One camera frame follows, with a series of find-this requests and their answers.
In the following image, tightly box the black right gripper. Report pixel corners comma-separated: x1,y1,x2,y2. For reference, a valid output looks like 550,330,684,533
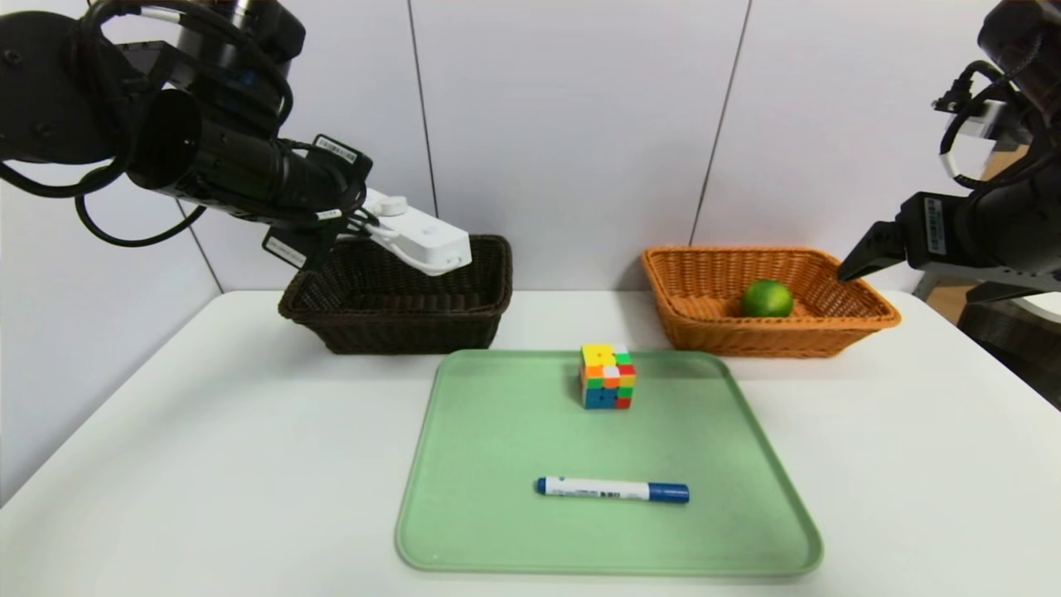
837,191,1025,283

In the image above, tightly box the green lime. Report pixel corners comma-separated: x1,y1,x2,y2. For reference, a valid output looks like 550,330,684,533
739,279,795,319

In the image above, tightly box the colourful puzzle cube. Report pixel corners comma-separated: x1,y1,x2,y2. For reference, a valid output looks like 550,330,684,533
579,342,637,410

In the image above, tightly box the white power strip with cord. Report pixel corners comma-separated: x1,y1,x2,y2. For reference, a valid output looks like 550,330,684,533
352,189,473,277

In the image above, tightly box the orange wicker basket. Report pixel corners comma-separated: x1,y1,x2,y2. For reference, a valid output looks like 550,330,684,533
640,245,903,359

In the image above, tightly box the dark brown wicker basket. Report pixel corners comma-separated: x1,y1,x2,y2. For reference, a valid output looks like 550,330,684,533
278,235,513,356

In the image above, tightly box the white marker with blue cap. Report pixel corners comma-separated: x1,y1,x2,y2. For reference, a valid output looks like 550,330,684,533
535,476,691,505

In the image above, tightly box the light green plastic tray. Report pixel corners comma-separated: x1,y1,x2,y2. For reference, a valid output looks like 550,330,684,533
395,348,825,577

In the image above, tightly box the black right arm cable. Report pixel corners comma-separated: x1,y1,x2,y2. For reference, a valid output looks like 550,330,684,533
939,60,1008,192

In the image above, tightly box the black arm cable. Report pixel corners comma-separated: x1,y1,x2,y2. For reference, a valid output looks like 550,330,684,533
0,158,208,249
939,60,1008,192

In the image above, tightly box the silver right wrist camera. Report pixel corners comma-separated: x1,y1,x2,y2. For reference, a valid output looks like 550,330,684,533
933,98,1020,158

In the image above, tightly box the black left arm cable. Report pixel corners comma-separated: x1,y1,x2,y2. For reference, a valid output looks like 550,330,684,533
0,158,208,249

